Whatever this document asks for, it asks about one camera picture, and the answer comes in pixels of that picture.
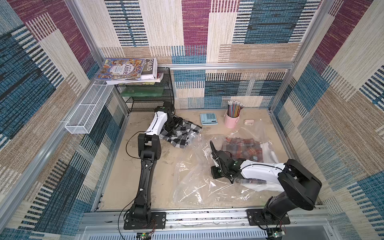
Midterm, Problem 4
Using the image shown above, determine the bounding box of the black white checked shirt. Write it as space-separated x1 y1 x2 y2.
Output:
160 120 202 149

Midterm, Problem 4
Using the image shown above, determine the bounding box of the clear plastic vacuum bag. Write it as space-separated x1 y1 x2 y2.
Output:
172 120 284 208

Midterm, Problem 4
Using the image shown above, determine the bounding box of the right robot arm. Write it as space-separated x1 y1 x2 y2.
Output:
210 143 322 227

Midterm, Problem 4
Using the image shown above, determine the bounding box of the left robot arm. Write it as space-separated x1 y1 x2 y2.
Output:
124 102 176 230

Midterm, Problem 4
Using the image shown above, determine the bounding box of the red plaid shirt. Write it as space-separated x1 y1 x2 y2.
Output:
222 138 263 163

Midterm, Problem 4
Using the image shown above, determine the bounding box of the white folded shirt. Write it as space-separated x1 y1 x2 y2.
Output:
237 151 285 192

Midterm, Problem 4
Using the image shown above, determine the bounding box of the teal calculator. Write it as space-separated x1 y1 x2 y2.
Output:
200 113 218 125

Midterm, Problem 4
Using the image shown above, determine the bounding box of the pink pencil cup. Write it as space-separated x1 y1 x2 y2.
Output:
224 111 240 129

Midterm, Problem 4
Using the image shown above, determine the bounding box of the pink eraser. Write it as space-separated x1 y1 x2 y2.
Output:
244 119 255 126

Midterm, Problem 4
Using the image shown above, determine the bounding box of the coloured pencils bundle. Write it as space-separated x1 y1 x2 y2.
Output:
227 101 244 118

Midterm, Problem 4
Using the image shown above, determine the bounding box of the green folder on shelf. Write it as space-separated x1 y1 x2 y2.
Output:
121 87 164 97

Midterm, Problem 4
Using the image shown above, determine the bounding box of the black white Folio book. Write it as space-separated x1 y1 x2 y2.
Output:
139 58 158 81

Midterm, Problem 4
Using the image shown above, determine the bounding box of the colourful picture book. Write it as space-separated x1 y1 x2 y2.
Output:
96 58 146 81

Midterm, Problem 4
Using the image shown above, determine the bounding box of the black wire shelf rack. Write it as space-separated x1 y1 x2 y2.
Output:
116 68 175 112

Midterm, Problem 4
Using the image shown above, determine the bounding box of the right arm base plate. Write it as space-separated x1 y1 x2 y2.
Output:
246 209 291 227

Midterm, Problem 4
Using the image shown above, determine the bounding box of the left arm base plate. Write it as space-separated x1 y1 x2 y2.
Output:
124 212 167 230

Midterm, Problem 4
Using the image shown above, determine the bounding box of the white wire basket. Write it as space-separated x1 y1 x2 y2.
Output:
65 84 113 134

